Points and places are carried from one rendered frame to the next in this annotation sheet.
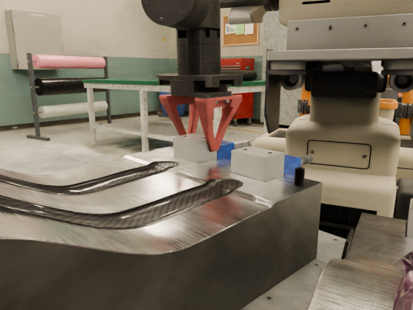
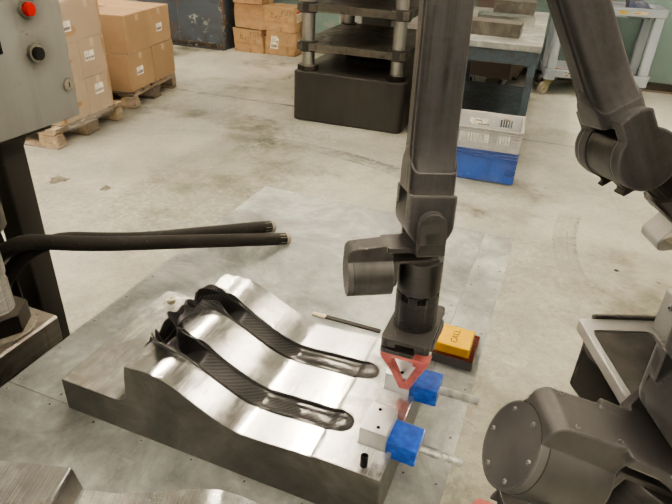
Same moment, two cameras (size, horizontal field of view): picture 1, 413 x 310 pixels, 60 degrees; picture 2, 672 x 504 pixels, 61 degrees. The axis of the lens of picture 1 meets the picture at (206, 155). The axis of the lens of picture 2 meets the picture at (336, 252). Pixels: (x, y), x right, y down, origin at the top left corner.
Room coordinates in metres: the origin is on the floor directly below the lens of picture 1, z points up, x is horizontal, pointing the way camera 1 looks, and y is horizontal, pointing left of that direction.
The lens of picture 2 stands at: (0.10, -0.50, 1.47)
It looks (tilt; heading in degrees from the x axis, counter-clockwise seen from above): 30 degrees down; 64
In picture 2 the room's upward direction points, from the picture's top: 3 degrees clockwise
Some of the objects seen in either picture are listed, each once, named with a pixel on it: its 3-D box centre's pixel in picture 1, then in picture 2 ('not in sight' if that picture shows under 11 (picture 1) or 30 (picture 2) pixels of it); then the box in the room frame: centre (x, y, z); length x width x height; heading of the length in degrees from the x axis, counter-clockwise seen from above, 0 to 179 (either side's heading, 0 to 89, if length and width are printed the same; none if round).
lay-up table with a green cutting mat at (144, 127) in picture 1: (171, 111); not in sight; (4.57, 0.44, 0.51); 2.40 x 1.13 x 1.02; 50
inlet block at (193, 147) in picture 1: (219, 150); (432, 388); (0.51, -0.02, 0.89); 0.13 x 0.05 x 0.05; 134
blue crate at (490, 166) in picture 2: not in sight; (472, 154); (2.57, 2.47, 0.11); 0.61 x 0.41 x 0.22; 136
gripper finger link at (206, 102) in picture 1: (206, 115); (408, 356); (0.47, 0.00, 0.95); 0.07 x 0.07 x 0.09; 43
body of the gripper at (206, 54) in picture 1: (198, 60); (415, 310); (0.48, 0.01, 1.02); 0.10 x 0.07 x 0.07; 44
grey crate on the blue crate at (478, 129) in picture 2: not in sight; (476, 129); (2.57, 2.46, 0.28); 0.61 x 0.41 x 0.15; 136
